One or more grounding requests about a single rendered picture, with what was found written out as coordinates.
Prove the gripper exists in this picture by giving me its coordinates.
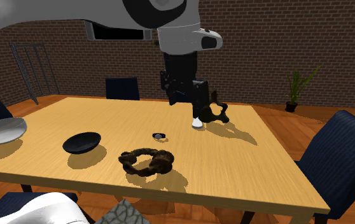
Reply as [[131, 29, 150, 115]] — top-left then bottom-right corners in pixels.
[[160, 52, 210, 120]]

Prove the small white object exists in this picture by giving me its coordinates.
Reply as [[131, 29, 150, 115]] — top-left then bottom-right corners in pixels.
[[191, 116, 204, 130]]

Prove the dark brown looped sculpture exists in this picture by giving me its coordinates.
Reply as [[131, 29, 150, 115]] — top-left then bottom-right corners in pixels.
[[199, 90, 230, 124]]

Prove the wooden table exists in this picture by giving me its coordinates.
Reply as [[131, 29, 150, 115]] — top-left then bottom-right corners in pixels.
[[0, 96, 332, 224]]

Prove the green potted plant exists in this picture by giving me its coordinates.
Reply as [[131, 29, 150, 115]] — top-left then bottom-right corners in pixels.
[[284, 64, 323, 113]]

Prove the black bowl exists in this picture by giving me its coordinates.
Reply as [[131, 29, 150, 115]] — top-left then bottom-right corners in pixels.
[[62, 131, 102, 155]]

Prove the grey patterned robot stand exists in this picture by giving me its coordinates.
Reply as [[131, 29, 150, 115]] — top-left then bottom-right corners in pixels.
[[95, 198, 152, 224]]

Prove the grey metal rack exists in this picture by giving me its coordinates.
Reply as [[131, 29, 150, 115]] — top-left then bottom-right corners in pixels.
[[9, 42, 60, 106]]

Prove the silver bowl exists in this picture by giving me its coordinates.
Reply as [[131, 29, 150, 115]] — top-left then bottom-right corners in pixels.
[[0, 116, 28, 145]]

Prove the dark brown rope ring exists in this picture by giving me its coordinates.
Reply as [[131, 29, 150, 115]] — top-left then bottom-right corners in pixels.
[[118, 148, 176, 178]]

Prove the dark wall window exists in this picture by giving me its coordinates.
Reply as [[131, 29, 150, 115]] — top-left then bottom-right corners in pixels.
[[84, 19, 153, 42]]

